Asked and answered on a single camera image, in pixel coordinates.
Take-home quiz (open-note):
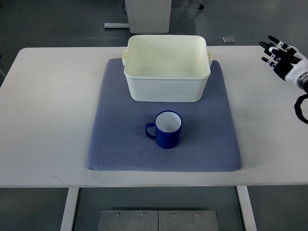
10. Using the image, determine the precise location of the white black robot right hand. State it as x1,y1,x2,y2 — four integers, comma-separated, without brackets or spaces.
259,36,308,86

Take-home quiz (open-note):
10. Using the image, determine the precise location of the blue enamel mug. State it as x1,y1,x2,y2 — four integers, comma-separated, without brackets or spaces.
145,110,183,149

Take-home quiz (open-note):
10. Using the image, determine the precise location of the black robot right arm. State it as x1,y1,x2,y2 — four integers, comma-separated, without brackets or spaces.
298,72,308,93

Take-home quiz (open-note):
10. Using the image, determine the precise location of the white plastic box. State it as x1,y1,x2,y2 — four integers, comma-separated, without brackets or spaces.
122,35,211,103

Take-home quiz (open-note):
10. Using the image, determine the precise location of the small grey floor plate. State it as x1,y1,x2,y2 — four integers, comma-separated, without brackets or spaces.
222,36,236,44

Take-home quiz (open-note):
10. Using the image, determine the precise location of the blue textured mat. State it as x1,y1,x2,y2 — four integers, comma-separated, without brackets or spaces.
87,59,242,172

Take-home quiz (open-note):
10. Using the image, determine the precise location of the right white table leg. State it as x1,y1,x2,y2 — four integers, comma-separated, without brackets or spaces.
236,186,257,231

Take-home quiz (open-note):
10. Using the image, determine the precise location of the white table leg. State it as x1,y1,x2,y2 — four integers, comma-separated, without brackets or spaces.
236,186,257,231
60,187,79,231

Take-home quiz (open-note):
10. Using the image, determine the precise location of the white base bar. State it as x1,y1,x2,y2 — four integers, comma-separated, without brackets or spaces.
104,23,129,29

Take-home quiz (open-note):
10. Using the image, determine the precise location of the grey metal floor plate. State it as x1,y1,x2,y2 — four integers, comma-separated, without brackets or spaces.
98,210,218,231

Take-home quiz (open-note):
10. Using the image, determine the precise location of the left white table leg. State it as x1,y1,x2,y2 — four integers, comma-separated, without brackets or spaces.
60,187,79,231

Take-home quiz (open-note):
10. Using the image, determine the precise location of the black looped cable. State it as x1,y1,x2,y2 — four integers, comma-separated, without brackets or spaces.
294,94,308,125

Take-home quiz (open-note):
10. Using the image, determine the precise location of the white cabinet pedestal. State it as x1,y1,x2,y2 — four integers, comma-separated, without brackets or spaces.
125,0,172,34

